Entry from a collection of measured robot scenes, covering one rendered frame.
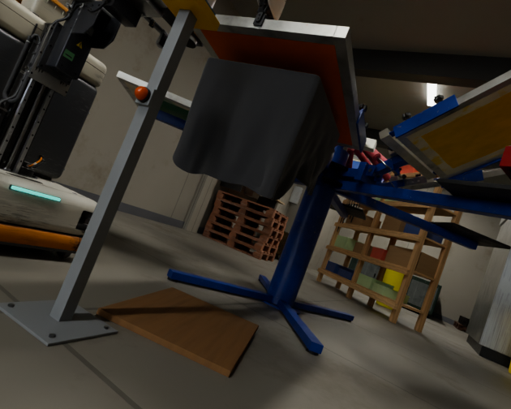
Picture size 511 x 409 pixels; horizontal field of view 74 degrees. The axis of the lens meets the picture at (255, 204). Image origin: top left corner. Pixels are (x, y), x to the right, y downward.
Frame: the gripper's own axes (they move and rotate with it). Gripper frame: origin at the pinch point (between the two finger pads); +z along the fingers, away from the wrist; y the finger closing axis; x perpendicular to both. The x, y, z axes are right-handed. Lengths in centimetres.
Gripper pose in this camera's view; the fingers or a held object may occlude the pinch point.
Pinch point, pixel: (261, 25)
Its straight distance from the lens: 126.5
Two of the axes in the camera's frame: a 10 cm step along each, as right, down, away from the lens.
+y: -3.3, -2.7, -9.0
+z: -3.9, 9.1, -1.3
